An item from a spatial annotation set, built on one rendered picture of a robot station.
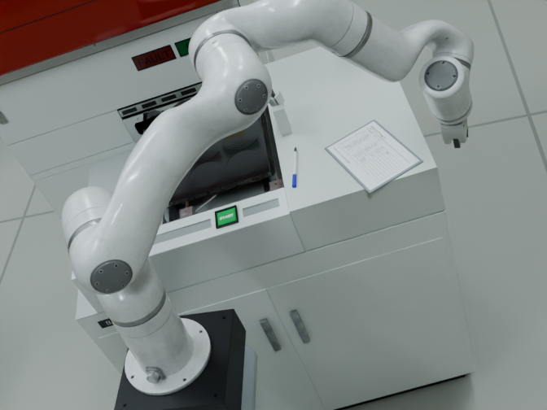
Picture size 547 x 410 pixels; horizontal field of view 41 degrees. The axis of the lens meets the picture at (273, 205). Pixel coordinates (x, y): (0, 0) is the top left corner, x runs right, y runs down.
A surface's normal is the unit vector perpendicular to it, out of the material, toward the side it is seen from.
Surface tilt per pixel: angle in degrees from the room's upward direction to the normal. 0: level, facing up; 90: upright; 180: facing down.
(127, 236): 69
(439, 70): 27
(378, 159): 0
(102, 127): 90
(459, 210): 0
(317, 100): 0
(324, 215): 90
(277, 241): 90
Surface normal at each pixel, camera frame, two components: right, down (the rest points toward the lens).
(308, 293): 0.12, 0.68
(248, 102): 0.35, 0.49
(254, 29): -0.51, 0.76
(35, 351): -0.29, -0.68
